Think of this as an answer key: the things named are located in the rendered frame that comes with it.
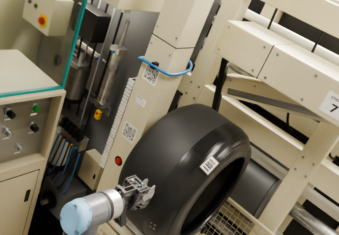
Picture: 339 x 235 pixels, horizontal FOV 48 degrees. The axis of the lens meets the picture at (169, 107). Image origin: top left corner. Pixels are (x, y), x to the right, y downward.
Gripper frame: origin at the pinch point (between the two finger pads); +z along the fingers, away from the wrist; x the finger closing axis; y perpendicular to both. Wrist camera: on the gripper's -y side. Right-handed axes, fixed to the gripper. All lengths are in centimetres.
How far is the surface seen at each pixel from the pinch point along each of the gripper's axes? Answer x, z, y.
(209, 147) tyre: -6.0, 13.6, 21.2
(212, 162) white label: -10.4, 11.8, 18.0
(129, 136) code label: 30.8, 21.3, -1.0
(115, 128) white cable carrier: 40.0, 22.6, -3.2
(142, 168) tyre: 8.0, 1.7, 3.9
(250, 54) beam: 8, 41, 52
